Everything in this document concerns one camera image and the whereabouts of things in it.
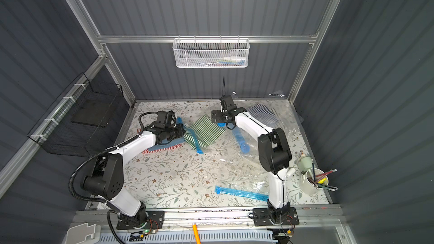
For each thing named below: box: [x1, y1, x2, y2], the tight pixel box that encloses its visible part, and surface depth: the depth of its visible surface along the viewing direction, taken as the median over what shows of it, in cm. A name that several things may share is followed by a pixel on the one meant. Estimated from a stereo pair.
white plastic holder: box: [66, 222, 102, 244], surface depth 67 cm
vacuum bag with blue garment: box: [229, 126, 260, 158], surface depth 98 cm
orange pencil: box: [192, 223, 202, 244], surface depth 72 cm
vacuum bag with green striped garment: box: [176, 114, 227, 154], surface depth 104 cm
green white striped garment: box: [183, 114, 227, 150], surface depth 104 cm
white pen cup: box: [299, 167, 329, 195], surface depth 78 cm
